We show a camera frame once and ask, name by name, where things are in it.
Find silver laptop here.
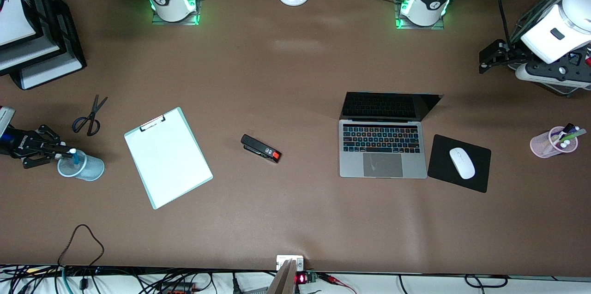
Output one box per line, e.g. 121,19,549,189
339,91,444,179

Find light blue mesh cup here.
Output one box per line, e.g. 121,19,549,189
57,149,105,182

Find metal mesh desk organizer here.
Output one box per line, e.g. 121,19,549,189
508,0,591,99

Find black stacked document tray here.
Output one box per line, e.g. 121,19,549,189
0,0,87,90

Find pink mesh pen cup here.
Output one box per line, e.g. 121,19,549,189
530,126,579,159

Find light green pen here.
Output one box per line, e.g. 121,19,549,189
560,128,587,145

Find white computer mouse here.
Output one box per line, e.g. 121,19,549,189
449,147,476,180

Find black mouse pad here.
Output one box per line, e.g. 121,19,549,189
427,134,492,193

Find teal clipboard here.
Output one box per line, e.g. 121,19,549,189
124,107,214,210

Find orange terminal strip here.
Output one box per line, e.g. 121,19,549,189
159,282,197,294

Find black stapler with red tip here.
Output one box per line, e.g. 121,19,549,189
240,134,282,164

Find small white box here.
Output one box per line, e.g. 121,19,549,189
276,255,305,271

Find red clip leads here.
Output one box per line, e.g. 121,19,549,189
318,273,357,294

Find black handled scissors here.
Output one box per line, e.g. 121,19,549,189
72,95,109,137

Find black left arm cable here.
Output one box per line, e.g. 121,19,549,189
497,0,513,48

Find black looping cable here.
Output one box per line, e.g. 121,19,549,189
57,224,105,268

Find white board with green frame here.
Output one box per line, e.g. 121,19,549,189
125,109,212,208

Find black cable tangle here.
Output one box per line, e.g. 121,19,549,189
0,264,277,294

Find long black cable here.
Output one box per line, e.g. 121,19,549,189
396,274,511,291

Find grey wooden post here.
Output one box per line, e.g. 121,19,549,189
266,259,297,294

